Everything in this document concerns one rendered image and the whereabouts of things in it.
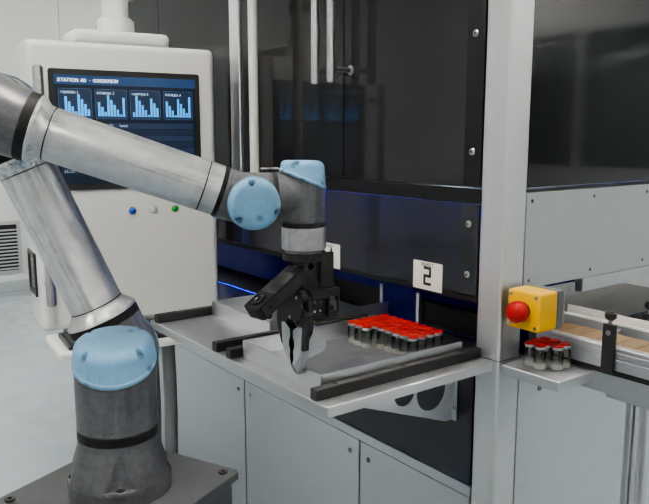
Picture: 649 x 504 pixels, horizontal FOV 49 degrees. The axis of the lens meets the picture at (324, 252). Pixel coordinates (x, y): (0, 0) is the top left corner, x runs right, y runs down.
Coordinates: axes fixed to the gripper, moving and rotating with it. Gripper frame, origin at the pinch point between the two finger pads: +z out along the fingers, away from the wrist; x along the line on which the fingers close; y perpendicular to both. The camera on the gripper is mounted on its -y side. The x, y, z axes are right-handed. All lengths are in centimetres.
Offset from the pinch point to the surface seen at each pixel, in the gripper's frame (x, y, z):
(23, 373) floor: 312, 29, 91
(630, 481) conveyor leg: -32, 53, 24
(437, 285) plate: 4.0, 38.7, -8.9
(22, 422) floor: 239, 10, 92
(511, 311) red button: -17.8, 35.2, -8.2
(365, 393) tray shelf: -9.7, 7.9, 3.6
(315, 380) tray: -4.4, 1.4, 1.4
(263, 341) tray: 19.6, 6.0, 1.0
